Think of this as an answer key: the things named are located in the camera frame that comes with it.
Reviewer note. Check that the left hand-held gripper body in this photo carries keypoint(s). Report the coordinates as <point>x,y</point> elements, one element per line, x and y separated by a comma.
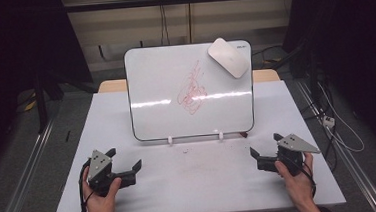
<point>99,165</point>

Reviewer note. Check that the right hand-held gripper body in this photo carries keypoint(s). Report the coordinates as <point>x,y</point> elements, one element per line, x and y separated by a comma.
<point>292,145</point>

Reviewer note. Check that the white whiteboard eraser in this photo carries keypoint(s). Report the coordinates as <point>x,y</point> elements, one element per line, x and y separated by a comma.
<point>228,58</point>

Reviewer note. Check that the person's left hand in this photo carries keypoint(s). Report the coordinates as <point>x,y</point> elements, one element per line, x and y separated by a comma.
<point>99,207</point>

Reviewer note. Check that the person's right hand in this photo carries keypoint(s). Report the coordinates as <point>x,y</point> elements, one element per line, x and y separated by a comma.
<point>298,188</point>

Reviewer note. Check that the white power strip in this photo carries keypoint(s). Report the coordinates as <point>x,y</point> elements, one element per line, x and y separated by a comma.
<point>328,121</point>

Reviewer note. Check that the white whiteboard stand foot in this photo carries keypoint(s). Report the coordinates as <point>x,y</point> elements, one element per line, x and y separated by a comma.
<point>170,140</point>
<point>220,136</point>

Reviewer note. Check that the wooden table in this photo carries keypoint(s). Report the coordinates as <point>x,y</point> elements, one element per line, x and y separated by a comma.
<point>111,86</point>

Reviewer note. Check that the white table cover board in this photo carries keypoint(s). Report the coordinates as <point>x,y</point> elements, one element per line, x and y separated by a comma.
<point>195,185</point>

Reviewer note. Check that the black metal stand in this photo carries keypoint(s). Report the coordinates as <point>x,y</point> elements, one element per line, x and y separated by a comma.
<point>41,103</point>

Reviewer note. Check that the black curtain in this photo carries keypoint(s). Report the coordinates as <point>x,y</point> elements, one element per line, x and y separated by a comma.
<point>11,48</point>
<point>355,40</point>

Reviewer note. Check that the thin vertical pole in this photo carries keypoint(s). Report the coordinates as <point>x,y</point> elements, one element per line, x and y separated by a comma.
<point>190,19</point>

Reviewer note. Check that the black horizontal bar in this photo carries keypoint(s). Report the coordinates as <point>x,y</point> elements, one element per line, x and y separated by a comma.
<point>135,3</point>

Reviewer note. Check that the aluminium floor rail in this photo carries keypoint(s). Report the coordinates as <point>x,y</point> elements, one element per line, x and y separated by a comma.
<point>350,161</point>
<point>24,184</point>

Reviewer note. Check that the white whiteboard black frame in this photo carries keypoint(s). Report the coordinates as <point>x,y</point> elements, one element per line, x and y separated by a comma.
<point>153,75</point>

